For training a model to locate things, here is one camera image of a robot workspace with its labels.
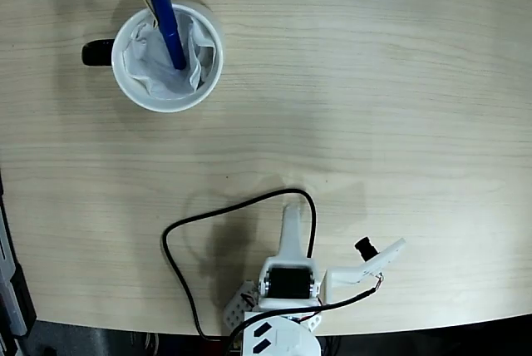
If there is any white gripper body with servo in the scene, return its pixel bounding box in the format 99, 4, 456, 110
258, 255, 328, 311

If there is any blue pen with metal clip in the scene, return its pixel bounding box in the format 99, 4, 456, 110
142, 0, 188, 71

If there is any crumpled white tissue paper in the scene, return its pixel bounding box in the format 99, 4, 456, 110
121, 14, 217, 101

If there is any white mount with black camera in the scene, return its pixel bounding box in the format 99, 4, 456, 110
323, 235, 407, 305

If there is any black camera cable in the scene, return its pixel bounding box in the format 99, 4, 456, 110
160, 187, 386, 356

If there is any white mug with black handle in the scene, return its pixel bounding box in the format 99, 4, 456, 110
81, 1, 224, 114

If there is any grey metal desk frame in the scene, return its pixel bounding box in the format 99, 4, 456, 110
0, 168, 38, 356

